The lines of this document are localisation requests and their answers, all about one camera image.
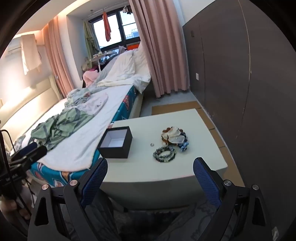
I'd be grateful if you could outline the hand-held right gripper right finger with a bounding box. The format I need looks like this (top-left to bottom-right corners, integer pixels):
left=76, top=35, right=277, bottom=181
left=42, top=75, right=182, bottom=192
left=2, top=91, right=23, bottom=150
left=193, top=157, right=278, bottom=241

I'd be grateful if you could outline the dark framed window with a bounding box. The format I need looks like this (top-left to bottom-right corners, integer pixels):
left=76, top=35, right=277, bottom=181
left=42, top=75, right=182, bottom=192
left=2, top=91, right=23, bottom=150
left=89, top=7, right=141, bottom=55

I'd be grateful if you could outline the white hanging garment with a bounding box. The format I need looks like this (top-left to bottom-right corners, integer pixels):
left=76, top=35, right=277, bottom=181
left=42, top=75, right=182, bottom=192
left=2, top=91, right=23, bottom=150
left=20, top=34, right=42, bottom=75

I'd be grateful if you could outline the white side table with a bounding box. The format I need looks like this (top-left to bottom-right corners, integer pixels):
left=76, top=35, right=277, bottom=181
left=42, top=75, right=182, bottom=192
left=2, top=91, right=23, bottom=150
left=89, top=52, right=116, bottom=70

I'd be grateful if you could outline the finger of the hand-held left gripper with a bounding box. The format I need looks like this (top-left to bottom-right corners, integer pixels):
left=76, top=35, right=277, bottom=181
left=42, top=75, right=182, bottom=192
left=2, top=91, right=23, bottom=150
left=17, top=146, right=48, bottom=166
left=10, top=142, right=38, bottom=163

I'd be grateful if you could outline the white fleece blanket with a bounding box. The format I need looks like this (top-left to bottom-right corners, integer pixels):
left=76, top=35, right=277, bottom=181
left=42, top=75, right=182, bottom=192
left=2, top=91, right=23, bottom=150
left=23, top=85, right=134, bottom=172

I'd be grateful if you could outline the black jewelry box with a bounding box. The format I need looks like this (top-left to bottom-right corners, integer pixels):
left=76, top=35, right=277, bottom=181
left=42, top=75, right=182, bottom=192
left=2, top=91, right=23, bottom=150
left=97, top=126, right=133, bottom=159

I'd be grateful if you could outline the light blue patterned cloth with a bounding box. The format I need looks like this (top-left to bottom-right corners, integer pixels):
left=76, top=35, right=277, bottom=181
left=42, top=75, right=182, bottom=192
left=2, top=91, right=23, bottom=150
left=65, top=87, right=97, bottom=107

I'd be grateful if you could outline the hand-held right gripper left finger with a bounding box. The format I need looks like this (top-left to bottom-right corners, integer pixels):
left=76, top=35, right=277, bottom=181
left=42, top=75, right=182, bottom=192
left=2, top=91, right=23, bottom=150
left=28, top=158, right=109, bottom=241

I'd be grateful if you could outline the blue printed bed sheet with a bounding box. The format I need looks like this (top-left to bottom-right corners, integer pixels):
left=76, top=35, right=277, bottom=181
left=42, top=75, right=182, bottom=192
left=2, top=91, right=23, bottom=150
left=30, top=85, right=142, bottom=186

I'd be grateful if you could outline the clear plastic bag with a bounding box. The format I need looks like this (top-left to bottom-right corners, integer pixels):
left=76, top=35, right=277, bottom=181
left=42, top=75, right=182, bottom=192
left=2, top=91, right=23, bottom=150
left=165, top=128, right=186, bottom=144

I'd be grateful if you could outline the grey patterned rug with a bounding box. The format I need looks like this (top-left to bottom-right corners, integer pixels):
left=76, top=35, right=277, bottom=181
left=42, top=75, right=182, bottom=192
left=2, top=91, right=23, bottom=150
left=58, top=199, right=278, bottom=241

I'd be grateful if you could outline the green plaid cloth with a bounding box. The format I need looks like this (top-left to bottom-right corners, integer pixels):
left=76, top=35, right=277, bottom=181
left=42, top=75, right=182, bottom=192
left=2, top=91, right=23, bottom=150
left=30, top=108, right=95, bottom=150

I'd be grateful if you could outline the person's left hand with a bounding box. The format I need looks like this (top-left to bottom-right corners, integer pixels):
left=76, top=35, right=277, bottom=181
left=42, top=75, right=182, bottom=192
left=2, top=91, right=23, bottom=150
left=0, top=198, right=31, bottom=220

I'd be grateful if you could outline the white air conditioner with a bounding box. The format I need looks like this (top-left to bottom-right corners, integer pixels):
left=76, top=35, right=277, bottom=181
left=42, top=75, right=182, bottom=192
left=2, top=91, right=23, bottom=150
left=5, top=37, right=23, bottom=56

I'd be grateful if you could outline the pink plush toy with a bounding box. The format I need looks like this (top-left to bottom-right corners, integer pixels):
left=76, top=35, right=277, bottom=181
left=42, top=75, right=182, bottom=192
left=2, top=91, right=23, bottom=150
left=83, top=70, right=100, bottom=87

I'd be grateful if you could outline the cream upholstered bed frame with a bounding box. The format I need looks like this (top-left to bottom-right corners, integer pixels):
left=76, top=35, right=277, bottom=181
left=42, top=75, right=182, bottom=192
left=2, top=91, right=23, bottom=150
left=0, top=75, right=145, bottom=149

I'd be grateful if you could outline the dark and green bead bracelet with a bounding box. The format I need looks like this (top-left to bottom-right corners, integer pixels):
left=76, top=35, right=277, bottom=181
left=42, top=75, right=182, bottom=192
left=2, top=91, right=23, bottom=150
left=162, top=146, right=176, bottom=160

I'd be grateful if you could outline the brown cardboard sheet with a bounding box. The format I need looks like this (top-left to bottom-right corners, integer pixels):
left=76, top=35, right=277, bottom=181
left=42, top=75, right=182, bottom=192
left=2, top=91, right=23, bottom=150
left=151, top=101, right=201, bottom=115

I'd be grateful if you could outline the green hanging towel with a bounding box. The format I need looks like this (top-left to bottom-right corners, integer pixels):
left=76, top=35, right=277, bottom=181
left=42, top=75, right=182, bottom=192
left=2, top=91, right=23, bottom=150
left=83, top=21, right=100, bottom=58

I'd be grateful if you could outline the pale printed shirt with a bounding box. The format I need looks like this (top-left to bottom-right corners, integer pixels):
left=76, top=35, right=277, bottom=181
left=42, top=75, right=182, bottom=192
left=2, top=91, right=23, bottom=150
left=76, top=93, right=109, bottom=114

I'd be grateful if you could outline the orange hanging towel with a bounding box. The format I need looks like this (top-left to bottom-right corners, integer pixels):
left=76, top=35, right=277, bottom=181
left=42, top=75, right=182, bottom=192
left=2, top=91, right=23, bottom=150
left=103, top=11, right=111, bottom=42

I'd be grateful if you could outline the narrow pink curtain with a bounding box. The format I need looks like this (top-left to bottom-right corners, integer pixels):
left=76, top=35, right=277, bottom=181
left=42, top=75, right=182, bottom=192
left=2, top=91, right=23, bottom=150
left=43, top=16, right=74, bottom=98

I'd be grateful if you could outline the black cable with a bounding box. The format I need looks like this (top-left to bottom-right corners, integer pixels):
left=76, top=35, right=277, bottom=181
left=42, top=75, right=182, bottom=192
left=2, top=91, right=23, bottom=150
left=0, top=129, right=12, bottom=163

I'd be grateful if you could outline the wide pink curtain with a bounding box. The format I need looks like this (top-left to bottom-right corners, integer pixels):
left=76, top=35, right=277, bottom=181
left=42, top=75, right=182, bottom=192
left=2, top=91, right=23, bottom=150
left=128, top=0, right=191, bottom=98

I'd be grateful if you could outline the pale blue-green bead bracelet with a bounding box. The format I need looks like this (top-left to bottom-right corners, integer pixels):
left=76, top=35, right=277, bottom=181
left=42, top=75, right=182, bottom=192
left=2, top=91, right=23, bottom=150
left=153, top=147, right=167, bottom=161

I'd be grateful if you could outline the white duvet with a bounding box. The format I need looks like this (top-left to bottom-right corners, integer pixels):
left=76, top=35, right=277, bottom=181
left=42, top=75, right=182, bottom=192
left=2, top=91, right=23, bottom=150
left=96, top=43, right=152, bottom=94

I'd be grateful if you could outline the brown seed bead bracelet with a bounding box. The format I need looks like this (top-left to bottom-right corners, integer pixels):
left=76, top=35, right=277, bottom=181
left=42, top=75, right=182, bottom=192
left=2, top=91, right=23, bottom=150
left=161, top=126, right=183, bottom=145

